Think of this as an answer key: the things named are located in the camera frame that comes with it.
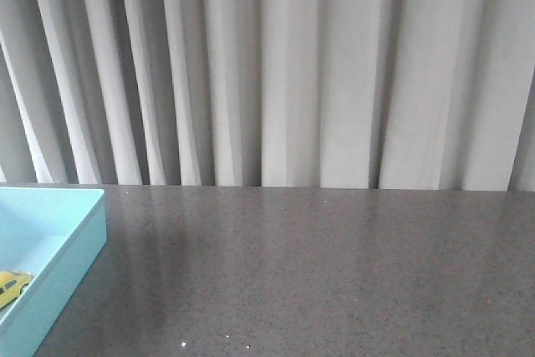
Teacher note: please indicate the light blue storage box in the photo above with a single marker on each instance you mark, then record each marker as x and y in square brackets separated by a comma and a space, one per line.
[55, 234]

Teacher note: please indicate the grey pleated curtain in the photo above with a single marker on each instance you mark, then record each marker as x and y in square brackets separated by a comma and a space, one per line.
[372, 94]

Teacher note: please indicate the yellow toy beetle car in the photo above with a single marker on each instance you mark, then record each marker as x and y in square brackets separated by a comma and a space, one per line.
[13, 284]

